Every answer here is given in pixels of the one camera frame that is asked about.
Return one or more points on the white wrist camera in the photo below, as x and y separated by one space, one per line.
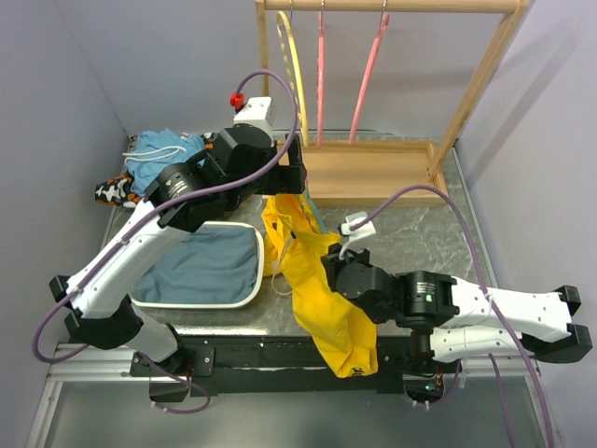
257 112
357 231

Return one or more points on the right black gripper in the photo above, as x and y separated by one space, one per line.
332 262

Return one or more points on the blue cloth in basket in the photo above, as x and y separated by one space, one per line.
210 270

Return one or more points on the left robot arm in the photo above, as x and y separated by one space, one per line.
176 204

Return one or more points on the green hanger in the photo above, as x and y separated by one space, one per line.
315 212

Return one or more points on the pink hanger left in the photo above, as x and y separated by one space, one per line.
320 80

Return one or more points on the pink hanger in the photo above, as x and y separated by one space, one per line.
320 80
372 58

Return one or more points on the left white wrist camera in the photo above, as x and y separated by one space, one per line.
257 112

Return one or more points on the pink hanger right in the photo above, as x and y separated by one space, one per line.
372 58

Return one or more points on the yellow hanger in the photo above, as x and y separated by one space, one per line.
293 71

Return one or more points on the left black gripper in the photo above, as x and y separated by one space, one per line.
287 179

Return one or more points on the aluminium rail frame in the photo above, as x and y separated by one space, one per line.
74 363

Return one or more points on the white laundry basket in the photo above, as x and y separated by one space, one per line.
210 305

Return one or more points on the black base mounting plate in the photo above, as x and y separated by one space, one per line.
276 364

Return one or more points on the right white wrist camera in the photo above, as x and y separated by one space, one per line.
357 231

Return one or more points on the yellow shorts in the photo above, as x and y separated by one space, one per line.
294 244

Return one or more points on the light blue shorts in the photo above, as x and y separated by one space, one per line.
154 151

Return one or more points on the patterned black orange shorts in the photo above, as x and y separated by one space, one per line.
118 190

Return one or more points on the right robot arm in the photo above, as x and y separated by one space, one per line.
450 318

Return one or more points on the wooden hanger rack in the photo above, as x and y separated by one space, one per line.
363 173

